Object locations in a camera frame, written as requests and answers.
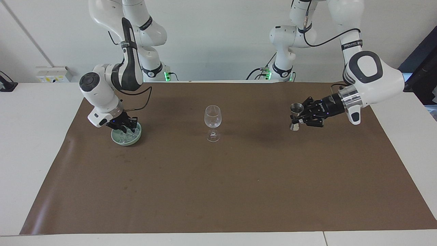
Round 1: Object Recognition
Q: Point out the black stand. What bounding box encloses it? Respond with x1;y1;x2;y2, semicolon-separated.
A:
0;70;18;92
398;26;437;106

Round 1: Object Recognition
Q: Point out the silver metal jigger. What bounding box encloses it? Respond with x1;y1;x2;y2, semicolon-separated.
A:
290;103;305;131

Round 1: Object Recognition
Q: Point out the white wall socket box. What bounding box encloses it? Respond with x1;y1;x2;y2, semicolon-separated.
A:
36;66;73;83

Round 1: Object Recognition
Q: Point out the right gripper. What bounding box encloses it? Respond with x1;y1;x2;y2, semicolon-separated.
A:
105;113;138;135

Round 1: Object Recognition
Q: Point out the clear wine glass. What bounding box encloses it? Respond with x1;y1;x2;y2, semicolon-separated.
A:
204;105;223;142

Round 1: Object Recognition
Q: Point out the green bowl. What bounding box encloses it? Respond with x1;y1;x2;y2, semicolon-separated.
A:
111;122;142;147

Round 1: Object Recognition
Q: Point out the white wall conduit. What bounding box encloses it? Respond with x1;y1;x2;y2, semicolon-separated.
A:
5;0;54;68

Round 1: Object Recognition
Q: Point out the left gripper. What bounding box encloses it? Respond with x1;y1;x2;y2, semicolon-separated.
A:
290;93;346;128

